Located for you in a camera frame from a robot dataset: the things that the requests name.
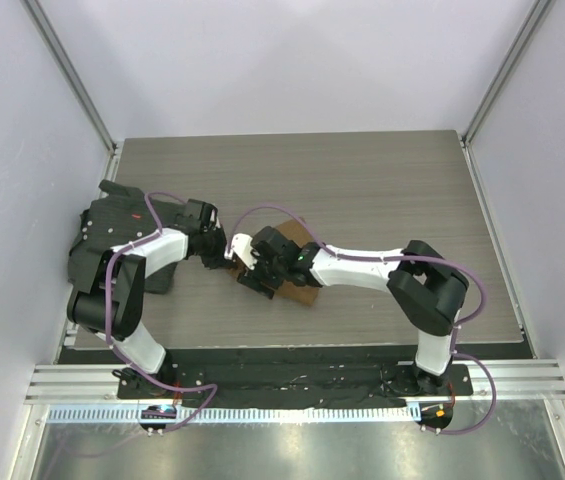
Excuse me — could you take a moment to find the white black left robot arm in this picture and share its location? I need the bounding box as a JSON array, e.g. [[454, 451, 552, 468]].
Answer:
[[67, 195, 227, 399]]

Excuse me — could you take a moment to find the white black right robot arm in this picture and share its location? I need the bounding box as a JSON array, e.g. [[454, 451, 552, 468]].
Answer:
[[225, 226, 468, 395]]

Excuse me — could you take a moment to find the right aluminium corner post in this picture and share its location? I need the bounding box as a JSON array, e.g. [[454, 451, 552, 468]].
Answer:
[[460, 0, 555, 148]]

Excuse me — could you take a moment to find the aluminium frame rail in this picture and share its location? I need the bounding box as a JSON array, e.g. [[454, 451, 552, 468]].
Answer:
[[24, 359, 565, 405]]

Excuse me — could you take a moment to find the left aluminium corner post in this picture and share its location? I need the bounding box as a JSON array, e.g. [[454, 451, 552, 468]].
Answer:
[[21, 0, 117, 155]]

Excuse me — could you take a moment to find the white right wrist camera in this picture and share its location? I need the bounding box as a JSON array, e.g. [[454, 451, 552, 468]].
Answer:
[[224, 233, 257, 270]]

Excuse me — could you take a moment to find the aluminium corner post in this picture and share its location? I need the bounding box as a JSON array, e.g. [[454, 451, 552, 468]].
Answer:
[[21, 0, 117, 155], [460, 0, 555, 148]]

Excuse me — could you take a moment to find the white slotted cable duct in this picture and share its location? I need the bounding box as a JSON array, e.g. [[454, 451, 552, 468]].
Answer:
[[47, 403, 421, 425]]

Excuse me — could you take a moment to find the dark striped folded shirt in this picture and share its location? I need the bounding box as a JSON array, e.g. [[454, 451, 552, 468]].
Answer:
[[67, 180, 185, 295]]

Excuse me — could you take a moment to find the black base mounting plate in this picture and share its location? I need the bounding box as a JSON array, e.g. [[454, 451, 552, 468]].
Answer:
[[113, 345, 474, 410]]

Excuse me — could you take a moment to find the brown cloth napkin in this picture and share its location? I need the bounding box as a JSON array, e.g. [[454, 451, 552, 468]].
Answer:
[[228, 220, 320, 307]]

